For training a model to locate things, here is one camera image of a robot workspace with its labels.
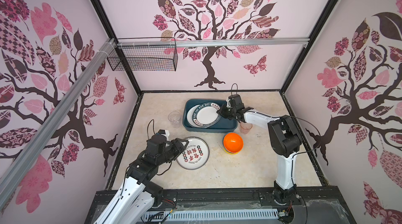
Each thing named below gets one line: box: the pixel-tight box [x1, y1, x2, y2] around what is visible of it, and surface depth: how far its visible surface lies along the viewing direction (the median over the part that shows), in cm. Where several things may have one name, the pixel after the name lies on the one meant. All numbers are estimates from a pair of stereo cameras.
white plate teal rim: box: [186, 104, 200, 128], surface depth 102 cm
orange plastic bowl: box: [222, 132, 244, 153], surface depth 85 cm
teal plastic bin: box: [182, 98, 239, 133], surface depth 99 cm
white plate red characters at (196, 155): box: [176, 136, 210, 171], surface depth 89 cm
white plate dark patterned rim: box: [192, 102, 222, 129], surface depth 102 cm
